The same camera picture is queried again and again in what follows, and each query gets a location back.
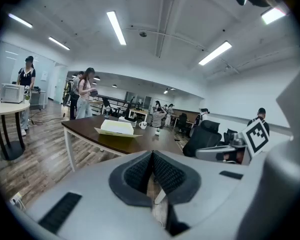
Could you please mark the white rectangular box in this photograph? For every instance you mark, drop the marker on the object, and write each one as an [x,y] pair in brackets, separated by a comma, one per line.
[130,122]

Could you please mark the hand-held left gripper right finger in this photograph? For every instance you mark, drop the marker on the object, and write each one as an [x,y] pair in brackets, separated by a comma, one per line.
[215,196]

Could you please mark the white mug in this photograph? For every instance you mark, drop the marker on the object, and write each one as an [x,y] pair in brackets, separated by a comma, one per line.
[143,125]

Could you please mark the black metal railing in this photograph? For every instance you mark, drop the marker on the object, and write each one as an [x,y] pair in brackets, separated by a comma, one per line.
[115,100]

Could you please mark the dark brown wooden table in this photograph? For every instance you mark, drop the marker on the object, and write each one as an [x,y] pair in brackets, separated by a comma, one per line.
[140,142]

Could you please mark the light wooden desk white legs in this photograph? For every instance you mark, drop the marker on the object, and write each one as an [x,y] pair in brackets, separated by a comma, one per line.
[139,111]

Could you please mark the white floor socket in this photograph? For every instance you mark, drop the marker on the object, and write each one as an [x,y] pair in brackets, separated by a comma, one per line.
[16,198]

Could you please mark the black mesh office chair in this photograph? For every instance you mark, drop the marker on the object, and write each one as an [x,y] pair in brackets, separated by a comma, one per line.
[110,106]
[182,121]
[230,136]
[205,139]

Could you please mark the small green vine plant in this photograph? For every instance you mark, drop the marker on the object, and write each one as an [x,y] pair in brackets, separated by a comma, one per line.
[27,97]

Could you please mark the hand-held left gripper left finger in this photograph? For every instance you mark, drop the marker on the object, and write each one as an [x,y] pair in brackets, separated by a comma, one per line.
[95,196]

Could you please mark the small potted plant white pot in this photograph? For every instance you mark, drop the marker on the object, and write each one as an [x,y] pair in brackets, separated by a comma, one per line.
[158,132]

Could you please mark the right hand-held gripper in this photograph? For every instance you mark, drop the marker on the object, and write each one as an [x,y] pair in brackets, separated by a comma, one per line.
[256,139]

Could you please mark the white box-shaped appliance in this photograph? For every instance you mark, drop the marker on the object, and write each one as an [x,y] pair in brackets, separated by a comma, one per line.
[12,93]

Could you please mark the long ceiling light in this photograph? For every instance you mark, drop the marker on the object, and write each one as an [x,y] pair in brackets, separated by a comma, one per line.
[20,20]
[116,27]
[272,15]
[215,53]
[59,43]

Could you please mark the round beige table black base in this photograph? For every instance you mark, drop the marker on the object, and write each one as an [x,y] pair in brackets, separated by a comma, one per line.
[5,109]

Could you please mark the pale green panel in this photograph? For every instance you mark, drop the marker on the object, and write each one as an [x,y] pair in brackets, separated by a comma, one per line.
[117,127]

